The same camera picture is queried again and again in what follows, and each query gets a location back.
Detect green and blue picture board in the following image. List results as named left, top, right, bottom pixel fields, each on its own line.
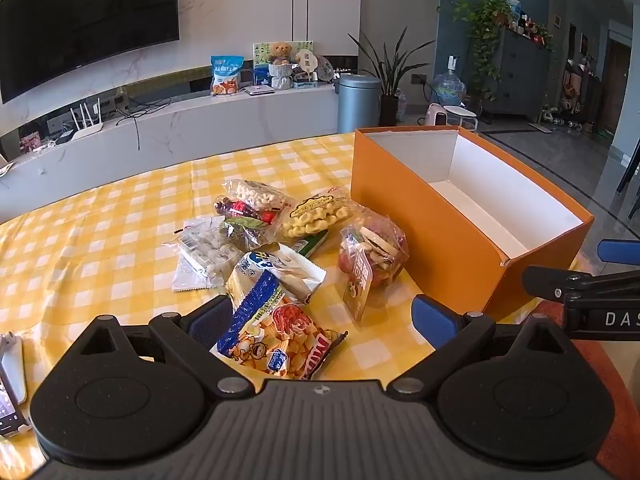
left=252, top=40, right=315, bottom=86

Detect blue food bag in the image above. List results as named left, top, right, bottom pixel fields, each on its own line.
left=210, top=55, right=245, bottom=97

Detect grey trash can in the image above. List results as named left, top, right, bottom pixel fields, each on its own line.
left=336, top=73, right=382, bottom=134

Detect teddy bear in white basket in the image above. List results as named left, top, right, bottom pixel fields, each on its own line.
left=265, top=41, right=296, bottom=92

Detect orange cardboard box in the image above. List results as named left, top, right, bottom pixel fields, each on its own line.
left=350, top=126, right=596, bottom=317

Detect white marble tv console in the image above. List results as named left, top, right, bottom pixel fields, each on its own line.
left=0, top=82, right=341, bottom=223

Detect black cable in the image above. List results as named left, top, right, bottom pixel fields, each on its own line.
left=112, top=95, right=171, bottom=152

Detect cola bottle shaped candy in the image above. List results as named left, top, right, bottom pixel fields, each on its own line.
left=214, top=197, right=278, bottom=226

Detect clear packet of white eggs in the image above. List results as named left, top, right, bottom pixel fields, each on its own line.
left=162, top=220, right=246, bottom=281

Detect white sachet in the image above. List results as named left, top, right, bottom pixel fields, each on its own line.
left=171, top=217, right=226, bottom=293

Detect cluttered rack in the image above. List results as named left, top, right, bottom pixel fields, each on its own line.
left=557, top=57, right=603, bottom=126

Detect white router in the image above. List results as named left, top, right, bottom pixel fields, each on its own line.
left=67, top=99, right=106, bottom=142

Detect white and blue snack packet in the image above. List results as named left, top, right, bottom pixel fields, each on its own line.
left=225, top=242, right=327, bottom=311

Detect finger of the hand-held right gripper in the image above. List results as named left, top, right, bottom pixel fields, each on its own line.
left=521, top=265, right=640, bottom=307
left=597, top=239, right=640, bottom=264

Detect clear bag of colourful crackers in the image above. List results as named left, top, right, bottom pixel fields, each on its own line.
left=337, top=210, right=410, bottom=323

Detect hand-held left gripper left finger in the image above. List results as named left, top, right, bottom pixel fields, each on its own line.
left=70, top=294, right=256, bottom=402

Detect yellow cookie packet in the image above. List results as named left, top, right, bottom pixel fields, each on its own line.
left=275, top=185, right=368, bottom=243

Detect black wall television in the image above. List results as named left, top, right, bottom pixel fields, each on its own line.
left=0, top=0, right=180, bottom=105

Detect trailing green plant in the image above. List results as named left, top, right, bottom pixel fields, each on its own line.
left=452, top=0, right=513, bottom=106

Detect grey dresser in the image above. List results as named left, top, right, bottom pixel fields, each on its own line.
left=482, top=27, right=553, bottom=123

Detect smartphone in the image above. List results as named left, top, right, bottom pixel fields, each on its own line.
left=0, top=375, right=32, bottom=437

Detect potted long-leaf plant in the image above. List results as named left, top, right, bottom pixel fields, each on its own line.
left=347, top=27, right=436, bottom=127

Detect white charger case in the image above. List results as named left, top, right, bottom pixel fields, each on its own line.
left=0, top=332, right=27, bottom=406

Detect clear packet of white puffs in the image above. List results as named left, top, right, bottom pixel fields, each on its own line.
left=222, top=179, right=296, bottom=211

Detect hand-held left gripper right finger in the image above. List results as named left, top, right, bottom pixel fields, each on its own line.
left=386, top=294, right=577, bottom=400

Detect yellow checked tablecloth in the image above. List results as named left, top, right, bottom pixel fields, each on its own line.
left=0, top=132, right=591, bottom=480

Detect round paper fan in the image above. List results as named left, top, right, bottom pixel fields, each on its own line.
left=295, top=49, right=321, bottom=83

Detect small green snack packet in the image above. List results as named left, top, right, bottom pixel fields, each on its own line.
left=292, top=230, right=331, bottom=260

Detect green jelly pouch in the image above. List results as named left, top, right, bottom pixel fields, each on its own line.
left=220, top=217, right=273, bottom=252

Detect white round stool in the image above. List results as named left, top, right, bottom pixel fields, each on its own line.
left=445, top=105, right=482, bottom=133

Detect blue water jug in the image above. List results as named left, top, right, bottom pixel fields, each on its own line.
left=431, top=55, right=468, bottom=108

